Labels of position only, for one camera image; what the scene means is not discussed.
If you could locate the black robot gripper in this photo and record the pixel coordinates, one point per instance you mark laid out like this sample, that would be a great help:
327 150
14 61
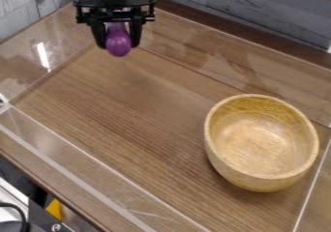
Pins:
132 11

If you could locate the purple toy eggplant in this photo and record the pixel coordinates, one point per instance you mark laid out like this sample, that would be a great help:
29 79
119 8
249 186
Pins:
118 43

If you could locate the brown wooden bowl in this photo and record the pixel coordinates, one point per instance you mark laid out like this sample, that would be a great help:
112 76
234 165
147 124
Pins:
260 142

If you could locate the clear acrylic table barrier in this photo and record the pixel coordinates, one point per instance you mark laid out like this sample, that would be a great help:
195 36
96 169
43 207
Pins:
95 190

